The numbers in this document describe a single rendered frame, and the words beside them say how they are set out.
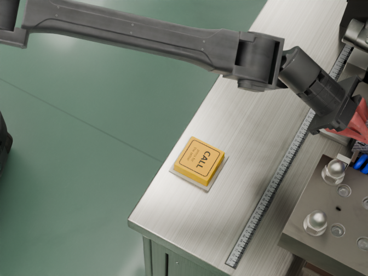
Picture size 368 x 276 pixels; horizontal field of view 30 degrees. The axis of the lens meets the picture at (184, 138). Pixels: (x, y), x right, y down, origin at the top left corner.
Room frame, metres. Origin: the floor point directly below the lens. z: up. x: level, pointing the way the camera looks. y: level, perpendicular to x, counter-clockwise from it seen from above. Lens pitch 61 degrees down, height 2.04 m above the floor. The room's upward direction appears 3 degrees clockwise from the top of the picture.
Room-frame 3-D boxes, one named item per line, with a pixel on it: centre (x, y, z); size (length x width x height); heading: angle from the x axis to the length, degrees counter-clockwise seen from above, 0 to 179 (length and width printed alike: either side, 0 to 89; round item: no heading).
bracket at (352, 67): (0.66, -0.29, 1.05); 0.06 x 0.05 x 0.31; 64
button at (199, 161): (0.57, -0.03, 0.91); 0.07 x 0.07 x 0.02; 64
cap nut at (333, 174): (0.50, -0.25, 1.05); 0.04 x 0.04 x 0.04
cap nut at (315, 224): (0.41, -0.21, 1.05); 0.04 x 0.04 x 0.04
